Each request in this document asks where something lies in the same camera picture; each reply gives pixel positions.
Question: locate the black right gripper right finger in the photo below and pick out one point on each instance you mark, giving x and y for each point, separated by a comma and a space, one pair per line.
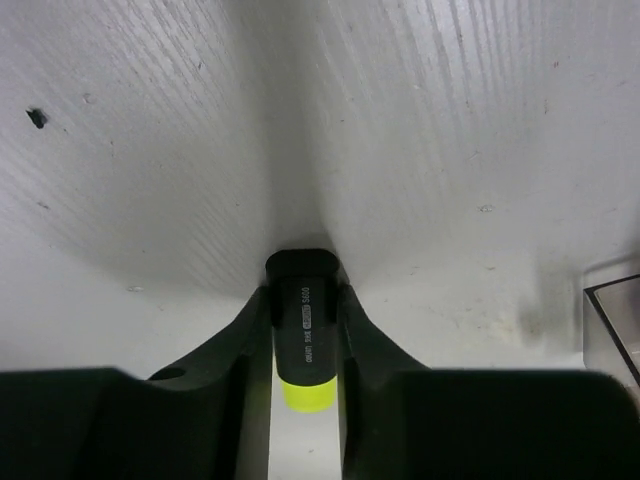
400, 419

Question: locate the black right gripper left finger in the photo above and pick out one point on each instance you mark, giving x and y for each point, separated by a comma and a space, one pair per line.
205, 416

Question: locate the yellow cap black highlighter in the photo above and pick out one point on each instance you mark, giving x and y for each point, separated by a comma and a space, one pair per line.
303, 286

